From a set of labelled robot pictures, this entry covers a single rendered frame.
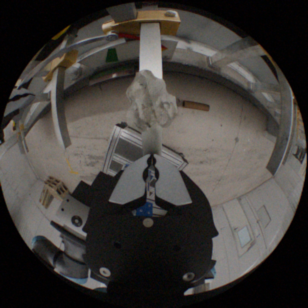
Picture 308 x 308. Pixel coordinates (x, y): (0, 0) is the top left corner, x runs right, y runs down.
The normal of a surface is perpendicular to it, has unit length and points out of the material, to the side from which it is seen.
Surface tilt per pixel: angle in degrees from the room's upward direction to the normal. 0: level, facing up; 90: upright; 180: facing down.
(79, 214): 90
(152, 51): 0
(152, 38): 0
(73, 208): 90
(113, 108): 0
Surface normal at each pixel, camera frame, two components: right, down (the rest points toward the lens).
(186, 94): -0.02, 0.50
